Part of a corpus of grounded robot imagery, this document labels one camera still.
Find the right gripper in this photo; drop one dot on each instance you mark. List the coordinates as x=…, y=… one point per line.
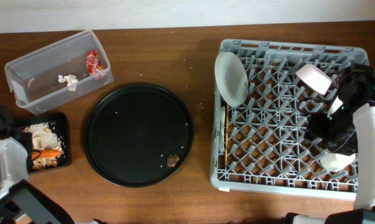
x=345, y=146

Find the orange carrot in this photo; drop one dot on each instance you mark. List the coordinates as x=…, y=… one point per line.
x=45, y=153

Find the white cup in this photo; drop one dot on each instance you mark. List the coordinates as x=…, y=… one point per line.
x=334, y=162

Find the pink bowl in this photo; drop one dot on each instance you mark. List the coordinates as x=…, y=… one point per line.
x=316, y=79

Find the white tissue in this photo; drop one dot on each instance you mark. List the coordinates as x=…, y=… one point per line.
x=70, y=79

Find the wooden chopstick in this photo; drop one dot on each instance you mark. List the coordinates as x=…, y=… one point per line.
x=226, y=135

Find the white plastic fork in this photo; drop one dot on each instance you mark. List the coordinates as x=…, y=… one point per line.
x=222, y=130

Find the grey plate with rice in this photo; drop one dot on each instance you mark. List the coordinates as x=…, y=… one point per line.
x=231, y=78

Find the red snack wrapper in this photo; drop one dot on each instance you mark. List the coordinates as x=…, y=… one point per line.
x=92, y=63

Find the brown food scrap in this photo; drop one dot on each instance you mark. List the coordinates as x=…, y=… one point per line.
x=172, y=160

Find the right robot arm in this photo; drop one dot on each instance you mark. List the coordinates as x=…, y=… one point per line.
x=364, y=205

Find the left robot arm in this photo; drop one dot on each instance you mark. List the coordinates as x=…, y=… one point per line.
x=17, y=196

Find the grey dishwasher rack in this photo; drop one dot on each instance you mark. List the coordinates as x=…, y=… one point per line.
x=267, y=151

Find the clear plastic waste bin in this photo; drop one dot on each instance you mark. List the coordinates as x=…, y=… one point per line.
x=33, y=78

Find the pile of rice and shells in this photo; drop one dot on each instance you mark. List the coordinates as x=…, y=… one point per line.
x=43, y=138

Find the black rectangular tray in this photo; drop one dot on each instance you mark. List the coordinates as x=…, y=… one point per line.
x=60, y=124

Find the round black serving tray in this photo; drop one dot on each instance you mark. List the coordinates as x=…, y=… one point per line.
x=131, y=132

